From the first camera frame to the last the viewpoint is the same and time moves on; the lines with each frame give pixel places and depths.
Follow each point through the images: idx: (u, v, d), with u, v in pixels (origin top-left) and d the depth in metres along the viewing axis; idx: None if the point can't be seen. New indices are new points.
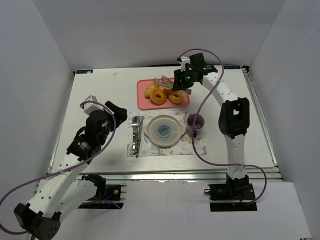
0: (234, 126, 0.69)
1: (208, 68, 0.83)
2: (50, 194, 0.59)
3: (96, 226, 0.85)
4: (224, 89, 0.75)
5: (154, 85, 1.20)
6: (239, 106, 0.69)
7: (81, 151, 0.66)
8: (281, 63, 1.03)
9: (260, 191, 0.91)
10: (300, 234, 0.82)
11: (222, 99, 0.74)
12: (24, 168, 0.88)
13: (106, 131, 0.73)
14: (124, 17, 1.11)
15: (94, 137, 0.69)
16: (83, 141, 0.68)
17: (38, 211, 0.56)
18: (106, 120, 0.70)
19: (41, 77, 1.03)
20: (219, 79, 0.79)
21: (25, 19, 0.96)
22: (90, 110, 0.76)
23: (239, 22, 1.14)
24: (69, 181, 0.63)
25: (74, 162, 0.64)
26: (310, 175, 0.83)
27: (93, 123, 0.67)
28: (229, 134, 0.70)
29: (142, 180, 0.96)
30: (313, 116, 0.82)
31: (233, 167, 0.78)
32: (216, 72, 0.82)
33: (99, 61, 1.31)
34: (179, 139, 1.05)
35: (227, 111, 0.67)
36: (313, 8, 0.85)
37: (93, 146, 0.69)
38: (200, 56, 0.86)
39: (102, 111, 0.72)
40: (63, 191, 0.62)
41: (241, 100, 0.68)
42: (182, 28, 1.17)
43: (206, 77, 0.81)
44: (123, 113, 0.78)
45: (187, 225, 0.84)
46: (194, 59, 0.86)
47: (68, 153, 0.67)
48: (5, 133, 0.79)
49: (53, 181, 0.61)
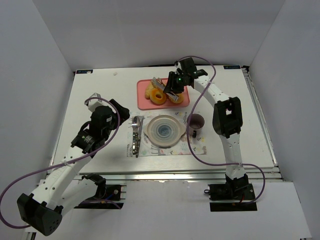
0: (228, 125, 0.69)
1: (198, 72, 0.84)
2: (54, 185, 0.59)
3: (96, 226, 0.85)
4: (215, 90, 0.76)
5: (153, 86, 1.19)
6: (231, 106, 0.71)
7: (85, 144, 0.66)
8: (281, 63, 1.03)
9: (260, 189, 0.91)
10: (300, 234, 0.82)
11: (215, 99, 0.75)
12: (24, 167, 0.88)
13: (109, 127, 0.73)
14: (124, 17, 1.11)
15: (98, 132, 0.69)
16: (88, 135, 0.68)
17: (42, 202, 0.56)
18: (110, 116, 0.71)
19: (41, 77, 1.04)
20: (210, 81, 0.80)
21: (25, 19, 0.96)
22: (95, 107, 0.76)
23: (239, 22, 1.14)
24: (72, 173, 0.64)
25: (78, 154, 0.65)
26: (310, 176, 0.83)
27: (98, 118, 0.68)
28: (224, 134, 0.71)
29: (142, 180, 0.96)
30: (313, 116, 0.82)
31: (231, 166, 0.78)
32: (206, 75, 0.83)
33: (99, 61, 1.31)
34: (179, 139, 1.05)
35: (220, 112, 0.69)
36: (313, 8, 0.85)
37: (97, 140, 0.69)
38: (191, 61, 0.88)
39: (106, 107, 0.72)
40: (66, 183, 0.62)
41: (233, 98, 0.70)
42: (182, 28, 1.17)
43: (197, 81, 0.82)
44: (125, 111, 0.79)
45: (187, 225, 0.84)
46: (185, 64, 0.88)
47: (72, 146, 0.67)
48: (5, 133, 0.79)
49: (56, 173, 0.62)
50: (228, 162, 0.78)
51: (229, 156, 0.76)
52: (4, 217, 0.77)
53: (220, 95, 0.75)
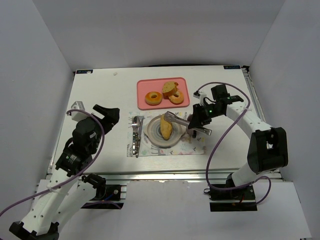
0: (268, 162, 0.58)
1: (232, 98, 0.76)
2: (42, 213, 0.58)
3: (96, 226, 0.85)
4: (254, 119, 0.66)
5: (167, 123, 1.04)
6: (272, 138, 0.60)
7: (70, 166, 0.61)
8: (282, 63, 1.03)
9: (263, 194, 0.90)
10: (300, 234, 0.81)
11: (252, 128, 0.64)
12: (24, 167, 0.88)
13: (96, 140, 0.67)
14: (124, 17, 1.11)
15: (83, 149, 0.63)
16: (72, 154, 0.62)
17: (31, 231, 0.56)
18: (94, 131, 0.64)
19: (41, 76, 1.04)
20: (246, 108, 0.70)
21: (25, 19, 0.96)
22: (78, 118, 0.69)
23: (239, 22, 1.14)
24: (61, 196, 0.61)
25: (63, 178, 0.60)
26: (310, 175, 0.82)
27: (79, 136, 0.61)
28: (262, 171, 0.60)
29: (142, 180, 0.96)
30: (313, 115, 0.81)
31: (242, 181, 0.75)
32: (242, 102, 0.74)
33: (99, 61, 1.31)
34: (179, 139, 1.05)
35: (258, 143, 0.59)
36: (313, 7, 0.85)
37: (83, 158, 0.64)
38: (223, 87, 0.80)
39: (89, 120, 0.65)
40: (56, 207, 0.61)
41: (276, 129, 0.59)
42: (182, 28, 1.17)
43: (230, 107, 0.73)
44: (113, 115, 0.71)
45: (186, 225, 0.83)
46: (217, 91, 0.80)
47: (56, 169, 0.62)
48: (5, 132, 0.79)
49: (44, 198, 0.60)
50: (239, 182, 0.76)
51: (239, 174, 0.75)
52: (6, 216, 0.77)
53: (259, 124, 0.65)
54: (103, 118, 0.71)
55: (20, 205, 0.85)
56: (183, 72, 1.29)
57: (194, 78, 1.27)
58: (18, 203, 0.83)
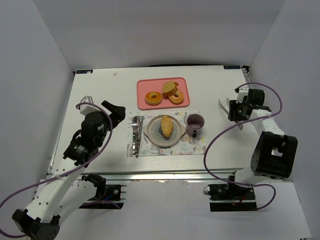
0: (269, 164, 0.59)
1: (261, 106, 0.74)
2: (48, 200, 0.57)
3: (96, 226, 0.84)
4: (270, 123, 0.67)
5: (169, 121, 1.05)
6: (282, 145, 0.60)
7: (78, 156, 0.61)
8: (282, 63, 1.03)
9: (264, 195, 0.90)
10: (300, 234, 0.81)
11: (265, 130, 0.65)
12: (24, 167, 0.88)
13: (103, 134, 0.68)
14: (125, 17, 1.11)
15: (91, 140, 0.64)
16: (80, 144, 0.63)
17: (36, 217, 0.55)
18: (102, 123, 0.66)
19: (41, 76, 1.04)
20: (270, 115, 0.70)
21: (25, 19, 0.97)
22: (86, 111, 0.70)
23: (239, 22, 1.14)
24: (66, 186, 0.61)
25: (71, 166, 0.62)
26: (310, 175, 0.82)
27: (88, 127, 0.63)
28: (260, 171, 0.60)
29: (142, 180, 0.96)
30: (313, 115, 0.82)
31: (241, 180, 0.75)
32: (268, 111, 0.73)
33: (99, 61, 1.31)
34: (179, 139, 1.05)
35: (267, 143, 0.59)
36: (313, 7, 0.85)
37: (90, 149, 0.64)
38: (261, 94, 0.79)
39: (98, 114, 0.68)
40: (60, 196, 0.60)
41: (288, 137, 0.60)
42: (182, 28, 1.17)
43: (254, 112, 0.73)
44: (121, 112, 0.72)
45: (186, 225, 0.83)
46: (252, 94, 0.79)
47: (64, 158, 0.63)
48: (6, 132, 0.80)
49: (50, 187, 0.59)
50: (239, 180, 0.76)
51: (242, 172, 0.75)
52: (6, 216, 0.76)
53: (274, 129, 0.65)
54: (111, 114, 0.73)
55: (20, 205, 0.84)
56: (183, 72, 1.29)
57: (194, 78, 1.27)
58: (18, 203, 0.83)
